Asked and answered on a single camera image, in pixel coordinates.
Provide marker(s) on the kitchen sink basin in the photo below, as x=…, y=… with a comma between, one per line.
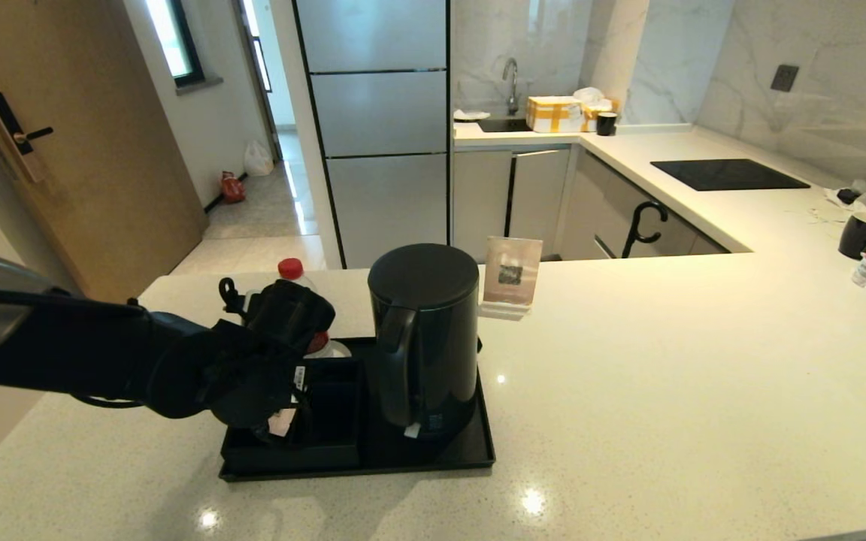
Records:
x=504, y=126

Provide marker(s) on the crumpled clear plastic wrap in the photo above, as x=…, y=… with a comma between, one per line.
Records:
x=865, y=197

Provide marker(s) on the red bag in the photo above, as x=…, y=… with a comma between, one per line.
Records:
x=233, y=188

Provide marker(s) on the pink and black tea sachet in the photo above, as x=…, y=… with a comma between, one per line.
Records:
x=281, y=424

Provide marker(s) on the chrome sink faucet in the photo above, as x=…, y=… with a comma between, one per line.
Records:
x=512, y=82

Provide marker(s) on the cardboard box with yellow tape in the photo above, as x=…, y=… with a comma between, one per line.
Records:
x=553, y=115

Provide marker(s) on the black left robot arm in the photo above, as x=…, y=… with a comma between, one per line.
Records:
x=65, y=346

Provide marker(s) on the red-capped water bottle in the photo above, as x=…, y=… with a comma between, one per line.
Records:
x=292, y=268

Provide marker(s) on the crumpled white bag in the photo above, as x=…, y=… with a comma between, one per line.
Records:
x=589, y=95

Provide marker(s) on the white plastic bag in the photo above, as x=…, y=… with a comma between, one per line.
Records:
x=257, y=161

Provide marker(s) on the grey kitchen cabinet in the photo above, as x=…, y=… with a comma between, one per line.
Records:
x=538, y=195

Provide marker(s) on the black induction cooktop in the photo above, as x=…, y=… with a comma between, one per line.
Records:
x=726, y=175

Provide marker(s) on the grey wall socket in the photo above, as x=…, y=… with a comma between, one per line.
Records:
x=784, y=78

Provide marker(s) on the wooden door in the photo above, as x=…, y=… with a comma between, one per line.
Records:
x=102, y=150

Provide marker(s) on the black electric kettle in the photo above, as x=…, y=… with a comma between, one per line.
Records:
x=433, y=338

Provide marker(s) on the black mug white inside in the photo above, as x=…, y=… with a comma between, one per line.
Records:
x=859, y=239

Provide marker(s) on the black compartment organizer box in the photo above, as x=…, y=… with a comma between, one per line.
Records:
x=328, y=454

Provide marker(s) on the small yellow taped box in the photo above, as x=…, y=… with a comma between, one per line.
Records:
x=598, y=118

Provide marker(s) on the silver refrigerator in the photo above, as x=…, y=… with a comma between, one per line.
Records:
x=380, y=113

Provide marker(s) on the acrylic QR code sign stand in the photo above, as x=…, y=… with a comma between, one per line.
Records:
x=512, y=273

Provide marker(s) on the black framed window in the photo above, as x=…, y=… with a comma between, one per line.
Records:
x=177, y=37

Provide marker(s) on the black serving tray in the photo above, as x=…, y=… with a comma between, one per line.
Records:
x=433, y=458

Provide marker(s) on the small black cup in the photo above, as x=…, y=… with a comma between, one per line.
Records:
x=606, y=124

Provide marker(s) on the white dish by sink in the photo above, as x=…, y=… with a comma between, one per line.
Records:
x=470, y=116

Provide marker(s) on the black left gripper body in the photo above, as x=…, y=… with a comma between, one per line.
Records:
x=252, y=391

